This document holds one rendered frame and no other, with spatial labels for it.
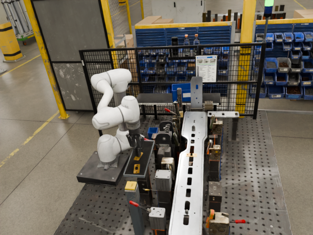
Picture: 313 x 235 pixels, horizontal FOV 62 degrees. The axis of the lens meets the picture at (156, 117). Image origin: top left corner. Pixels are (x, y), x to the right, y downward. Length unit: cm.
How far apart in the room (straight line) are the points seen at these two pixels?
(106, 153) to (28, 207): 148
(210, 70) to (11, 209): 273
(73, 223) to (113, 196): 36
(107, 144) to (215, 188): 100
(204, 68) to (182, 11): 584
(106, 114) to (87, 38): 266
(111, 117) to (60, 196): 206
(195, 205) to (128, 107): 73
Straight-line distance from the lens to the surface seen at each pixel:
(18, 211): 351
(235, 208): 210
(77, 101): 468
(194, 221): 162
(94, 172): 239
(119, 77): 206
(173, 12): 855
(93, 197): 226
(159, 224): 163
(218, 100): 272
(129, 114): 155
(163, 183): 174
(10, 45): 921
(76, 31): 414
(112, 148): 229
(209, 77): 279
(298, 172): 358
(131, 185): 162
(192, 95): 257
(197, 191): 177
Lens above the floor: 230
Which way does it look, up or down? 31 degrees down
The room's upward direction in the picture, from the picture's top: 6 degrees counter-clockwise
